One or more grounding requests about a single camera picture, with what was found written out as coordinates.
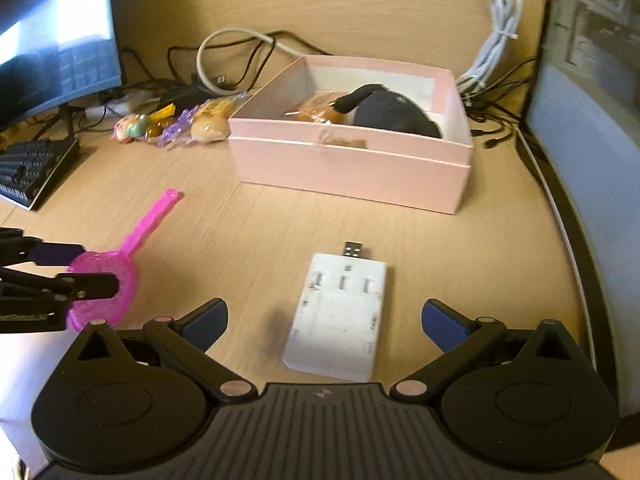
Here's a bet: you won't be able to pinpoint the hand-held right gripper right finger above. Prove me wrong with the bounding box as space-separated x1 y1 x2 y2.
389 298 587 402

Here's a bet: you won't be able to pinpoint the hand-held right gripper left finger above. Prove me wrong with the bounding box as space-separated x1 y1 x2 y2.
65 297 256 402

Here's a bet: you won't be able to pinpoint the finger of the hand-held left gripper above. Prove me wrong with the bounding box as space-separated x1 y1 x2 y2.
0 266 122 334
0 227 87 267

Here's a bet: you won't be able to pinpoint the pink plastic strainer scoop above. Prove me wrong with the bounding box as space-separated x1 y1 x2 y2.
66 188 184 333

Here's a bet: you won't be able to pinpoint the white usb hub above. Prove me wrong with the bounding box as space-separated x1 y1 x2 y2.
282 241 389 384

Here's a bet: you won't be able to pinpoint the purple crystal snowflake ornament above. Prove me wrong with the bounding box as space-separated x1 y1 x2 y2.
156 106 197 149

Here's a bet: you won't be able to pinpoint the pink cardboard box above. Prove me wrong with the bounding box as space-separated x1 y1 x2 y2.
227 55 475 216

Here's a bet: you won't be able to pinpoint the black keyboard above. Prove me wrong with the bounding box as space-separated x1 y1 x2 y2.
0 137 81 212

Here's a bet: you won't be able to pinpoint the colourful toy figurine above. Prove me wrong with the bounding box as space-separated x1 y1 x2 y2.
111 113 152 144

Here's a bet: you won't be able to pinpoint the amber plastic toy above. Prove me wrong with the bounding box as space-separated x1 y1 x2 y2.
144 104 177 142

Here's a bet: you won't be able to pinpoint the wrapped round bun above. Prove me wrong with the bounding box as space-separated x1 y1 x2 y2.
191 114 232 144

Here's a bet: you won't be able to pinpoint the black power adapter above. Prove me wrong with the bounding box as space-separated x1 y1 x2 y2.
159 82 211 106

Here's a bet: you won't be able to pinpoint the yellow snack packet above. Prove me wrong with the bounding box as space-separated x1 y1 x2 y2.
196 92 248 117

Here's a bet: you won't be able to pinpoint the black computer mouse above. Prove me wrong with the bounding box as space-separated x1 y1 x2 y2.
332 84 445 140

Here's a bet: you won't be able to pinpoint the computer monitor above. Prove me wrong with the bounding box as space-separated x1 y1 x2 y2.
0 0 124 132

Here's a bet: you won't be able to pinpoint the orange snack packet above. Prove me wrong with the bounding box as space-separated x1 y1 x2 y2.
285 91 352 124

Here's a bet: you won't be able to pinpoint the black cables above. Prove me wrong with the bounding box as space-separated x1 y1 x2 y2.
60 30 538 151

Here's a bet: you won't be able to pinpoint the grey cable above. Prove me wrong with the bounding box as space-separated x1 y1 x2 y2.
196 27 321 97

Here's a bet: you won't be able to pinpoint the white power cable with plug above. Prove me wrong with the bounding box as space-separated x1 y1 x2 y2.
454 0 524 107

